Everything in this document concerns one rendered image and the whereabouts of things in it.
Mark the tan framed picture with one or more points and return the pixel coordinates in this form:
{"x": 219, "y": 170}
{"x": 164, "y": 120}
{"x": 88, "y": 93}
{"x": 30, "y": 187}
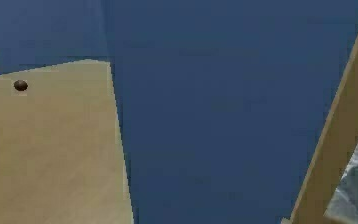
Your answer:
{"x": 340, "y": 156}

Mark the round dark brown knob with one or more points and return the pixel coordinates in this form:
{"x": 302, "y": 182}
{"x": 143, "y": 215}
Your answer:
{"x": 20, "y": 85}

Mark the tan wooden cabinet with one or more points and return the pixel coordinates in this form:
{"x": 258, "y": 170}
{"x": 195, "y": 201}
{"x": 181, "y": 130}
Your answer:
{"x": 53, "y": 150}

